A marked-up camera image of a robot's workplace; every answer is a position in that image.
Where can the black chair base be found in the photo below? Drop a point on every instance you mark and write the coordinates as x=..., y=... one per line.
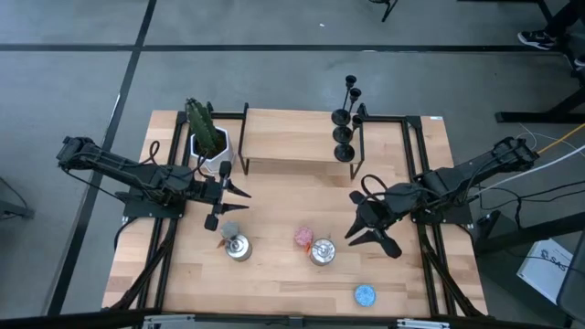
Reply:
x=388, y=7

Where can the white printed box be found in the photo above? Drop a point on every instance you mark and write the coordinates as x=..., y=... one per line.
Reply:
x=544, y=269

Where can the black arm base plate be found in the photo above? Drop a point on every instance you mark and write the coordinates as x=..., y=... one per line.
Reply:
x=137, y=208
x=450, y=215

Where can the blue round lid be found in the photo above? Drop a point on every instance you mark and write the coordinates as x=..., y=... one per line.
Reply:
x=365, y=295

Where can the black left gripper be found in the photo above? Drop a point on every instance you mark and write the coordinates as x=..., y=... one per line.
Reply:
x=215, y=192

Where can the silver bracket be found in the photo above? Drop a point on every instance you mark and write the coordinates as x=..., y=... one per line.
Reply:
x=422, y=324
x=166, y=322

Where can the white plant pot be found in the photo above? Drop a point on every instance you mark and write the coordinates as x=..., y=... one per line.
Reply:
x=224, y=157

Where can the black desk frame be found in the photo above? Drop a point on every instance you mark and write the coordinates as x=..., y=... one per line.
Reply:
x=525, y=117

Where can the pink ball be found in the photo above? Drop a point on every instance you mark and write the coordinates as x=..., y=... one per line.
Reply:
x=303, y=236

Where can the silver tin candle orange label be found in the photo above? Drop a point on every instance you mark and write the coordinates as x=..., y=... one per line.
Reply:
x=238, y=247
x=322, y=251

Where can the person's leg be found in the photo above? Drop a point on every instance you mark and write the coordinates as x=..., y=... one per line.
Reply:
x=566, y=16

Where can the wooden shelf black metal frame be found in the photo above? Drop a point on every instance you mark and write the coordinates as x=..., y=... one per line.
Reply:
x=288, y=134

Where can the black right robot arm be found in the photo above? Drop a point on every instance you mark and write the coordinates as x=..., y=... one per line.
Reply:
x=457, y=176

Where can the black front crossbar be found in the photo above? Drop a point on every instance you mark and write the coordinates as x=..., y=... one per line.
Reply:
x=274, y=320

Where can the tall black candlestick holder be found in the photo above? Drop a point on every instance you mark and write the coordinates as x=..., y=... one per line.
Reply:
x=342, y=135

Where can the grey chair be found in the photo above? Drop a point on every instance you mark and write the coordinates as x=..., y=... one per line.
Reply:
x=573, y=288

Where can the black furniture foot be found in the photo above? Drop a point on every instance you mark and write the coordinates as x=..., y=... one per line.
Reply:
x=13, y=211

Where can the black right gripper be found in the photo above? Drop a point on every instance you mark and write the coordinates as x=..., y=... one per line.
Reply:
x=379, y=212

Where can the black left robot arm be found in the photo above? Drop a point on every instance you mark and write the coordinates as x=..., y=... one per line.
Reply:
x=114, y=166

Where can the green cactus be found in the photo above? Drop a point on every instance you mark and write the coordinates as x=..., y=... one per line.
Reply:
x=203, y=125

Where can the person's shoe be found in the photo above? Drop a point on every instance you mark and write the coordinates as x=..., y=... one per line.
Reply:
x=580, y=61
x=537, y=40

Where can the black desk foot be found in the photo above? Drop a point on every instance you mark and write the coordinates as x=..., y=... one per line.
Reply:
x=525, y=233

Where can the black aluminium extrusion frame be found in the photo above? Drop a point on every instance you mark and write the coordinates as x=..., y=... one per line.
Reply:
x=157, y=237
x=429, y=256

